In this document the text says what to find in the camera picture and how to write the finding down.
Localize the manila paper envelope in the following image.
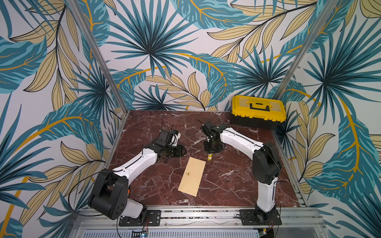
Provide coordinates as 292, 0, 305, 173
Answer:
178, 157, 206, 197

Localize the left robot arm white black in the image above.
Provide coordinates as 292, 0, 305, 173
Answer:
88, 130, 187, 224

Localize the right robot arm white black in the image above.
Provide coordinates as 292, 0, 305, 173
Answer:
200, 122, 282, 217

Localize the yellow black toolbox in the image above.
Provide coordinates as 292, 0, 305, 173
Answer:
230, 95, 287, 130

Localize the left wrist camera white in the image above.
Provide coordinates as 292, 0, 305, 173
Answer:
170, 130, 181, 146

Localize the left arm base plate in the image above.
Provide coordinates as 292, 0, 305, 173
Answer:
118, 209, 161, 227

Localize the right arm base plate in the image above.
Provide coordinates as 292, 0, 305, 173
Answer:
237, 209, 282, 226

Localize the aluminium front rail frame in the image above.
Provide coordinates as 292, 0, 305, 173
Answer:
69, 206, 331, 238

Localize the left corner aluminium post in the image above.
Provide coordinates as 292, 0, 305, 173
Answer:
67, 0, 129, 117

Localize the corner aluminium post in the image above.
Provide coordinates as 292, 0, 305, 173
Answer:
67, 0, 129, 117
273, 0, 339, 100

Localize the right corner aluminium post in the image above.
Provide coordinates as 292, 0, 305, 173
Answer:
273, 0, 339, 100

